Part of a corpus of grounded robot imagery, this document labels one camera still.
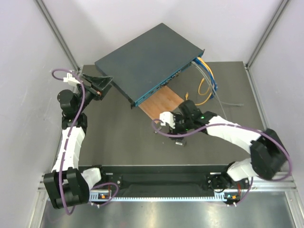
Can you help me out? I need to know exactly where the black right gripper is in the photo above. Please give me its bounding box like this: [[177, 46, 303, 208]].
[[167, 114, 193, 142]]

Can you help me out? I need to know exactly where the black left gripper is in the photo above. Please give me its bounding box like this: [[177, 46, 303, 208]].
[[76, 74, 113, 113]]

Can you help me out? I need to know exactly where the grey ethernet cable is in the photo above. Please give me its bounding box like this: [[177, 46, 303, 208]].
[[191, 64, 245, 119]]

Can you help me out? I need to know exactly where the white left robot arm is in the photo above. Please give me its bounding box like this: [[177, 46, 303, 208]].
[[43, 73, 113, 209]]

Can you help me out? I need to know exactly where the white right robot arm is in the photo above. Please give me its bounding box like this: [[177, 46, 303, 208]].
[[160, 100, 287, 188]]

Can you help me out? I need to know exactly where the silver transceiver module bottom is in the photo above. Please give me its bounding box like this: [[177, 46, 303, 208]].
[[175, 140, 187, 146]]

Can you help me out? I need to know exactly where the wooden board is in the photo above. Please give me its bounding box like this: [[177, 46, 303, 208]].
[[139, 86, 184, 120]]

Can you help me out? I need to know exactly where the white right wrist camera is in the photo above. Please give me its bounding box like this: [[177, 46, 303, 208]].
[[160, 111, 176, 129]]

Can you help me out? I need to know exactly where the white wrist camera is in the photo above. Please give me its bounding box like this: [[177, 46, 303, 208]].
[[63, 73, 81, 87], [160, 111, 176, 129]]

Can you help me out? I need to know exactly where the yellow ethernet cable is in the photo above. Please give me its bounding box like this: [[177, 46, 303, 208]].
[[185, 56, 215, 106]]

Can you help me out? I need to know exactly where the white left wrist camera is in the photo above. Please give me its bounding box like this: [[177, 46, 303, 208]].
[[63, 73, 81, 87]]

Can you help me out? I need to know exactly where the dark blue network switch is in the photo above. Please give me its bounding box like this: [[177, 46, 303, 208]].
[[95, 23, 204, 108]]

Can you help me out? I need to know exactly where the blue ethernet cable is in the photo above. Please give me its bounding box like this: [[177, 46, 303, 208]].
[[192, 59, 219, 99]]

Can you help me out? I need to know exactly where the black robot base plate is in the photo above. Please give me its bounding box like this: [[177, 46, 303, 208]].
[[78, 164, 259, 197]]

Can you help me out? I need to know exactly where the grey slotted cable duct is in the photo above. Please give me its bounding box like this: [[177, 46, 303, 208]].
[[89, 190, 239, 202]]

